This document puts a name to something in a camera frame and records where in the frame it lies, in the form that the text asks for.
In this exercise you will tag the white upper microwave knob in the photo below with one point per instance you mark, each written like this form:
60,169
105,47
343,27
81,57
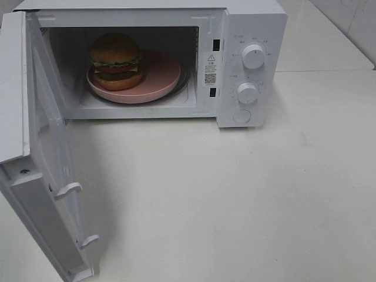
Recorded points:
253,56

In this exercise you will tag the burger with lettuce and tomato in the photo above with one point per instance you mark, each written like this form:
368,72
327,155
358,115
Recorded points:
116,60

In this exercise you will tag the white microwave oven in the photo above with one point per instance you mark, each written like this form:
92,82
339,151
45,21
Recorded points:
184,30

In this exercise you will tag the glass microwave turntable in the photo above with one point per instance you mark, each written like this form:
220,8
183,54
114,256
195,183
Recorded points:
183,80

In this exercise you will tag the round white door button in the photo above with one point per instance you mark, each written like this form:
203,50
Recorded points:
242,116

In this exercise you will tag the white microwave knob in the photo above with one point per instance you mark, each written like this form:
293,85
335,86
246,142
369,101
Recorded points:
247,93
253,56

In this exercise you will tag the white lower microwave knob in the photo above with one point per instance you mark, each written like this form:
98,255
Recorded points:
247,93

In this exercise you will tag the white microwave door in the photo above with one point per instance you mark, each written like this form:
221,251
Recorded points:
37,173

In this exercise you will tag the pink round plate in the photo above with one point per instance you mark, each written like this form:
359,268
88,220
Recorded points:
157,61

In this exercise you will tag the white warning label sticker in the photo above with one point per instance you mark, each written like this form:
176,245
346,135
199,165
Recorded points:
210,69

